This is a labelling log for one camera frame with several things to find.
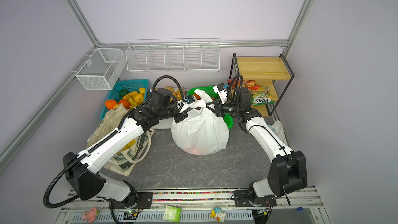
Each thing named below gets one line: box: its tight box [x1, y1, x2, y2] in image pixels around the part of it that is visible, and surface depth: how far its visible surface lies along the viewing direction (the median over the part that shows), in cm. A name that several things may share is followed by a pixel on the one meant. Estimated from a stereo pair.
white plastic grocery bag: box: [171, 89, 230, 156], surface depth 80 cm
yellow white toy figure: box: [209, 207, 226, 223], surface depth 69 cm
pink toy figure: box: [81, 206, 100, 224], surface depth 70 cm
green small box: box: [162, 205, 182, 223], surface depth 70 cm
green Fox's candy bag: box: [250, 86, 275, 106], surface depth 91 cm
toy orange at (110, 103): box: [104, 99, 118, 110], surface depth 100 cm
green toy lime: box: [118, 89, 130, 98], surface depth 117 cm
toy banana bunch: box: [122, 91, 144, 110], surface depth 108 cm
